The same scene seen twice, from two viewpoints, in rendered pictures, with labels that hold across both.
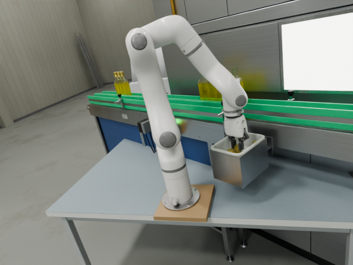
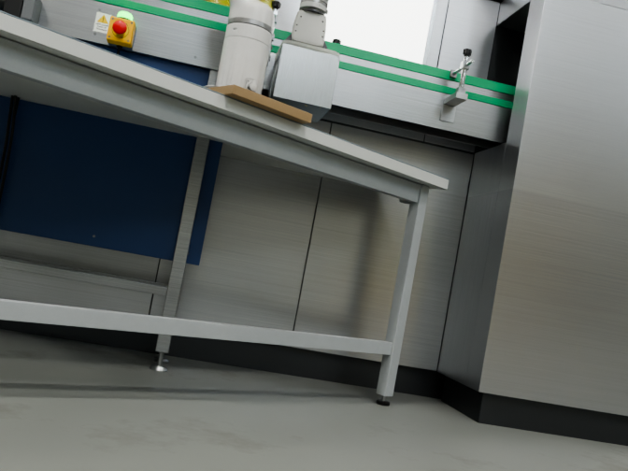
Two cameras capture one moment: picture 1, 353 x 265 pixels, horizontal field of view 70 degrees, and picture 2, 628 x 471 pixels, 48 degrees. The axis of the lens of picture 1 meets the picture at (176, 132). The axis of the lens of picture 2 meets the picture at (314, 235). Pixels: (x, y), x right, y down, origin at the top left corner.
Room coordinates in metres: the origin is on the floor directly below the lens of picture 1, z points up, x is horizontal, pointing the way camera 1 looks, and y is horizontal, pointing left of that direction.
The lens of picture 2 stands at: (-0.03, 1.50, 0.36)
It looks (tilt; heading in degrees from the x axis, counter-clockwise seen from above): 3 degrees up; 299
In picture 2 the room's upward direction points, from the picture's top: 10 degrees clockwise
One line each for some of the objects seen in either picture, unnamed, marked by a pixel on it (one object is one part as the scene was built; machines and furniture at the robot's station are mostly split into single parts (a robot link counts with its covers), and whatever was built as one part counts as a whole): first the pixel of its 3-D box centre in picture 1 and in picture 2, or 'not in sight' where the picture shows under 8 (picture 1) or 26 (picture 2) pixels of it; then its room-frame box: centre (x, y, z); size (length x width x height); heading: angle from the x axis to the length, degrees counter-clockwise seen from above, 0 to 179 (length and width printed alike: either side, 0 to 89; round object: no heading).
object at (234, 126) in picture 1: (235, 124); (309, 28); (1.08, -0.27, 1.10); 0.10 x 0.07 x 0.11; 37
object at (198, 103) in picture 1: (141, 101); not in sight; (1.98, 0.22, 1.09); 1.75 x 0.01 x 0.08; 38
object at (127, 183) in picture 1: (204, 146); (119, 125); (1.68, -0.18, 0.73); 1.58 x 1.52 x 0.04; 70
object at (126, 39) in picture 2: not in sight; (121, 34); (1.52, 0.04, 0.96); 0.07 x 0.07 x 0.07; 38
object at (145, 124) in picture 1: (145, 126); (21, 8); (1.74, 0.21, 0.96); 0.08 x 0.08 x 0.08; 38
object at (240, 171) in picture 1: (242, 155); (299, 87); (1.09, -0.30, 0.92); 0.27 x 0.17 x 0.15; 128
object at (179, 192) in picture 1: (177, 182); (243, 65); (1.06, 0.04, 0.87); 0.19 x 0.19 x 0.18
